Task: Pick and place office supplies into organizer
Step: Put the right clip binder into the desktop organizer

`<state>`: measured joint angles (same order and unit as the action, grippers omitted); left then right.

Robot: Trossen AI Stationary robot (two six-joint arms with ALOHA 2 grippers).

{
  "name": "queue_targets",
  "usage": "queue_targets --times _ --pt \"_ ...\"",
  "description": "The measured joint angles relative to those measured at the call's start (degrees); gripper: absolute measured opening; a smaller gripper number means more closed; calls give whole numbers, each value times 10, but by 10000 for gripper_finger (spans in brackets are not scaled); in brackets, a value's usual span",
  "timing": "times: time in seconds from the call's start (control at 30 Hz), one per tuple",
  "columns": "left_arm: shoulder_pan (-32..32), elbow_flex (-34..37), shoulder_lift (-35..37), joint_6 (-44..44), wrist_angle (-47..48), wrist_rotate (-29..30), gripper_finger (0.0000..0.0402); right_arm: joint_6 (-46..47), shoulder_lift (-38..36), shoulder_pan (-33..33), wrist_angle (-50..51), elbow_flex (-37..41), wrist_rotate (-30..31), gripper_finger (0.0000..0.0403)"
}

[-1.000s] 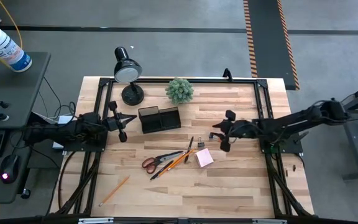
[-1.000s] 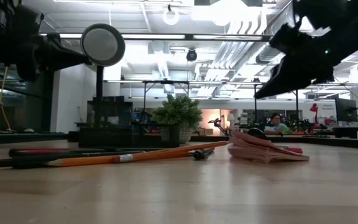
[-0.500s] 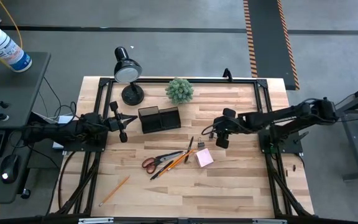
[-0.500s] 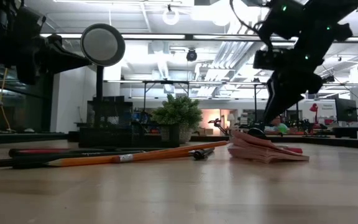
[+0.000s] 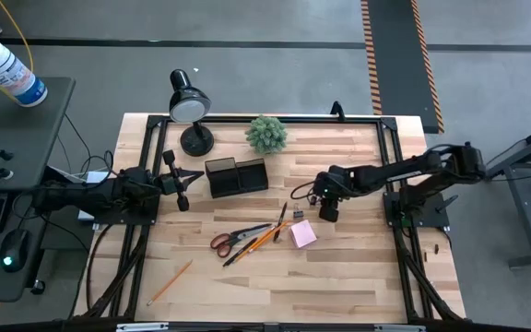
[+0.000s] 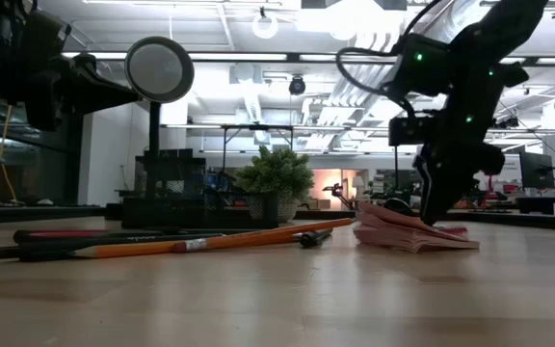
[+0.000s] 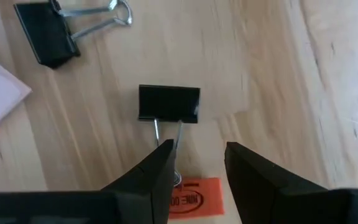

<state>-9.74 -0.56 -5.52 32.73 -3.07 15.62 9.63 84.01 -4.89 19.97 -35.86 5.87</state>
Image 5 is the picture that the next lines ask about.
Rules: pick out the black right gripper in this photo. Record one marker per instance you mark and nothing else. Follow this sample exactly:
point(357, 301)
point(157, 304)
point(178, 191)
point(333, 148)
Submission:
point(329, 212)

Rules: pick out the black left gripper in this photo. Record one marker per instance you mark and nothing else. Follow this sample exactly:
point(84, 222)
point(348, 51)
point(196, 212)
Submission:
point(175, 182)

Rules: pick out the black binder clip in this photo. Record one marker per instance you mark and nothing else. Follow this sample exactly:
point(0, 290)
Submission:
point(298, 213)

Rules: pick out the pink sticky note pad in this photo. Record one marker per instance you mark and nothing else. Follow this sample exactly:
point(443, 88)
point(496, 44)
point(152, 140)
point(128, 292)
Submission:
point(302, 234)

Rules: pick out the black pen with clip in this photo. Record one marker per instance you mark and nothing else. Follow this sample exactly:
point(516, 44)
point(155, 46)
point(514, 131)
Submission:
point(280, 222)

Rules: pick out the orange pencil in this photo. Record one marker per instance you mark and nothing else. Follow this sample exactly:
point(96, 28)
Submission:
point(168, 282)
point(279, 227)
point(252, 249)

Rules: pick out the red and black scissors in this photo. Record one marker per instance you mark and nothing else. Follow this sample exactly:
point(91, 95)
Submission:
point(240, 236)

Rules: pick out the black pen with scale print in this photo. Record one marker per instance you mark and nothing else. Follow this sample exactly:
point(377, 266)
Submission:
point(239, 252)

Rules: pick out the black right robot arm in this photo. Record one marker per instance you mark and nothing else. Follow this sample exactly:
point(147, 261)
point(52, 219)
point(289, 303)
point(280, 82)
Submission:
point(385, 173)

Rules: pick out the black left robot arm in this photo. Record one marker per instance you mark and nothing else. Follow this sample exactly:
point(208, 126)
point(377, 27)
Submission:
point(104, 196)

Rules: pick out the black mesh desk organizer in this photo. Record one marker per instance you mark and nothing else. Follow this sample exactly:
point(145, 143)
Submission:
point(235, 180)

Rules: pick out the black desk lamp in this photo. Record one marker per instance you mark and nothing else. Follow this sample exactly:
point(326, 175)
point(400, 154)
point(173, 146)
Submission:
point(189, 110)

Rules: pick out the green artificial potted plant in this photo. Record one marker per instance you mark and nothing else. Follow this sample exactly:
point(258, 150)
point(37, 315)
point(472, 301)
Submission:
point(266, 134)

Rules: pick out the black hazard-striped floor mat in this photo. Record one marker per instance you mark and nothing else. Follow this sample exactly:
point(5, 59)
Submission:
point(397, 55)

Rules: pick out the black side desk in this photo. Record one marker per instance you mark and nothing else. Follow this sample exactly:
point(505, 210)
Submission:
point(16, 138)

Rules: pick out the black caster wheel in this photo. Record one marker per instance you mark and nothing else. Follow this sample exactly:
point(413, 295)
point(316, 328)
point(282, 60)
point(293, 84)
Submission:
point(38, 287)

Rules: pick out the black computer mouse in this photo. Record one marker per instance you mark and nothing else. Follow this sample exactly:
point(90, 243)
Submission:
point(15, 251)

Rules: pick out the grey metal table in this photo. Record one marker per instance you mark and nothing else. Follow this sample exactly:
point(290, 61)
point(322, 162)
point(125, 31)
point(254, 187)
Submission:
point(519, 203)

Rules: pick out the white wipes canister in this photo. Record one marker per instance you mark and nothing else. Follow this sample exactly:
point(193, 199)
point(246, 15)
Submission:
point(7, 69)

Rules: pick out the silver frame bracket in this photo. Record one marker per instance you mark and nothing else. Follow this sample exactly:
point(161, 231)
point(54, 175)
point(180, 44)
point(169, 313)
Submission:
point(141, 327)
point(399, 328)

